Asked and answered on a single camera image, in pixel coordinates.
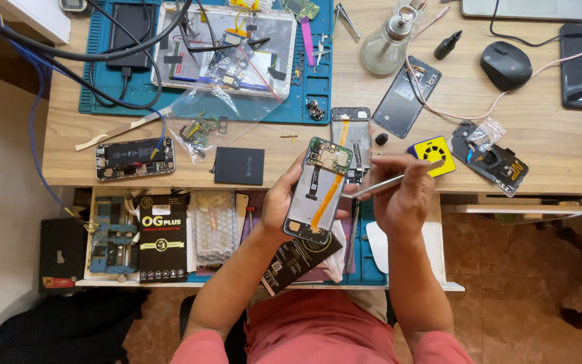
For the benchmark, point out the beige adhesive strip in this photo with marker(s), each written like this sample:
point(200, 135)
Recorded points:
point(119, 130)

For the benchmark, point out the white tissue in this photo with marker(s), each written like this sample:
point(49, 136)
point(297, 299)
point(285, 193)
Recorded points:
point(336, 263)

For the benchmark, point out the small clear plastic bag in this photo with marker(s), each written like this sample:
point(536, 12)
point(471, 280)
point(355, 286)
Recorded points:
point(485, 134)

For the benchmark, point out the black flat phone battery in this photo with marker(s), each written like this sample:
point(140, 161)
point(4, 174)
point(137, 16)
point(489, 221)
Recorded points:
point(239, 166)

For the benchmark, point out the green circuit board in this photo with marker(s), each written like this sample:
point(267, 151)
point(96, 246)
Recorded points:
point(302, 8)

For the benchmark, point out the small gold flex piece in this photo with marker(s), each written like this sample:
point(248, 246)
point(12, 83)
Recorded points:
point(289, 137)

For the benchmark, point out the black screen protector box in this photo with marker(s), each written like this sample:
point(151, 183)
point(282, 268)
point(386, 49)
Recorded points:
point(162, 237)

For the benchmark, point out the pink plastic spudger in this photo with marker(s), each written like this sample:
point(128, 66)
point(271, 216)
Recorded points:
point(307, 40)

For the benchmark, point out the clear plastic bag with parts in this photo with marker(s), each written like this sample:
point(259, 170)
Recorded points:
point(205, 114)

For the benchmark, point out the opened phone with black battery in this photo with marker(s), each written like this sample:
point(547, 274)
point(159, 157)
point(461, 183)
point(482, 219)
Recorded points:
point(134, 158)

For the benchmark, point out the small grey gadget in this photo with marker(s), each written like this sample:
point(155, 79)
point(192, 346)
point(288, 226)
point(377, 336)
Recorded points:
point(75, 4)

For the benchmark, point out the glass alcohol dispenser bottle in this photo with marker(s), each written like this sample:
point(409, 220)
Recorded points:
point(385, 48)

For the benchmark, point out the grey phone frame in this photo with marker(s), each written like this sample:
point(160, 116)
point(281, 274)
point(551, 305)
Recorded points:
point(356, 132)

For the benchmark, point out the small black dropper bottle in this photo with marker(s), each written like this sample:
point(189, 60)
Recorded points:
point(446, 45)

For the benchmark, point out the white plastic card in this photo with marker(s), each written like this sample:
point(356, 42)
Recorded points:
point(378, 247)

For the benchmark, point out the blue metal clamp fixture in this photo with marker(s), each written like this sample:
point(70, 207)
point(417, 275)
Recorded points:
point(113, 237)

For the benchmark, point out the white box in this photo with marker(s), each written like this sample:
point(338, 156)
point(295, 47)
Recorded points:
point(38, 17)

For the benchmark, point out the bubble wrap packet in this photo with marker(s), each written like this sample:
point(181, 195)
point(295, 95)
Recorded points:
point(214, 230)

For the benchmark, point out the yellow blue mini fan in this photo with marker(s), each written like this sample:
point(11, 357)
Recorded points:
point(435, 154)

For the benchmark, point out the grey screwdriver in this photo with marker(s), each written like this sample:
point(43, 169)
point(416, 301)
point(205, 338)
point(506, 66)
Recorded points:
point(353, 237)

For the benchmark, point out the blue silicone repair mat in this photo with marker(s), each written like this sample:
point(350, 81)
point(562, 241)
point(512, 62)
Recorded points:
point(316, 86)

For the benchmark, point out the black bag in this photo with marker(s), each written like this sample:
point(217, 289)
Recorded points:
point(63, 328)

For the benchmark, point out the black computer mouse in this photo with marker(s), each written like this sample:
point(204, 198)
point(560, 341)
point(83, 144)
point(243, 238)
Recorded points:
point(506, 65)

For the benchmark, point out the black printed flat package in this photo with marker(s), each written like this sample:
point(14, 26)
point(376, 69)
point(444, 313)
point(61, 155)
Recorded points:
point(296, 263)

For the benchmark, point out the small black cap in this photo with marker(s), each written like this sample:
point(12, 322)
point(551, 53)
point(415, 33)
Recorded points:
point(381, 139)

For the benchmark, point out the black box with red label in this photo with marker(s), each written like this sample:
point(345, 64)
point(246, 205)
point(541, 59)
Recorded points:
point(62, 253)

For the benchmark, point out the white desk drawer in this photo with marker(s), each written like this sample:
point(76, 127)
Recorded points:
point(435, 242)

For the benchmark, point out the black phone back cover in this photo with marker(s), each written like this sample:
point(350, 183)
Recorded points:
point(397, 106)

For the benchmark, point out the person's right hand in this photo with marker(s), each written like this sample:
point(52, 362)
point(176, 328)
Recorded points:
point(403, 207)

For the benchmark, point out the black power bank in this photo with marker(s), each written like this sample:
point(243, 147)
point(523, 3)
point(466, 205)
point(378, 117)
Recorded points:
point(130, 35)

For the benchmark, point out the cluster of small metal parts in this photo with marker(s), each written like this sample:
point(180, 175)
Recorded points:
point(316, 110)

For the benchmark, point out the curved metal tweezers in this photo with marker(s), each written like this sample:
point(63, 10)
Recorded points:
point(346, 20)

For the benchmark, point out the silver tweezers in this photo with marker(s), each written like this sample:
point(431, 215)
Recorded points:
point(383, 184)

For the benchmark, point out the person's left hand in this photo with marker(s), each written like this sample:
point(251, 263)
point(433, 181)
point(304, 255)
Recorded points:
point(275, 202)

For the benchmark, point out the person's pink shorts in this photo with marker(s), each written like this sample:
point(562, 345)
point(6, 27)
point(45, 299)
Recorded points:
point(316, 328)

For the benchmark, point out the opened white tablet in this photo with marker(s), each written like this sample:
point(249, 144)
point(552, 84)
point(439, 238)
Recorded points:
point(271, 40)

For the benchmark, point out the black back cover with coil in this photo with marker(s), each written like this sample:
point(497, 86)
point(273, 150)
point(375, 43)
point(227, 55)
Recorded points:
point(498, 164)

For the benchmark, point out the phone with orange flex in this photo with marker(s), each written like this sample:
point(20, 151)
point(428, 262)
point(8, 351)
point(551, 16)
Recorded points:
point(318, 192)

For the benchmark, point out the black sim tray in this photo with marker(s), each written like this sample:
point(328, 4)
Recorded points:
point(223, 125)

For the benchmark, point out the grey laptop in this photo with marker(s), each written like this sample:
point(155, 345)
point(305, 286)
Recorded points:
point(533, 9)

